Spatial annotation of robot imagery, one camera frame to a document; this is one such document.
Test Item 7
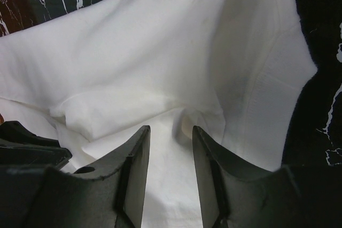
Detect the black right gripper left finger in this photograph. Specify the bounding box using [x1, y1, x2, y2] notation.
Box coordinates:
[74, 125, 151, 227]

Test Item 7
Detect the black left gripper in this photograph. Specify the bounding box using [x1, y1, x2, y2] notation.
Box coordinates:
[1, 121, 72, 169]

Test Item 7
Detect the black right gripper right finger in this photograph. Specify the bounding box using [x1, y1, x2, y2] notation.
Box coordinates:
[192, 126, 283, 227]

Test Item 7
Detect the white Coca-Cola t-shirt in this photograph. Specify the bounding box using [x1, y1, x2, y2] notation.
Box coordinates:
[1, 0, 316, 227]

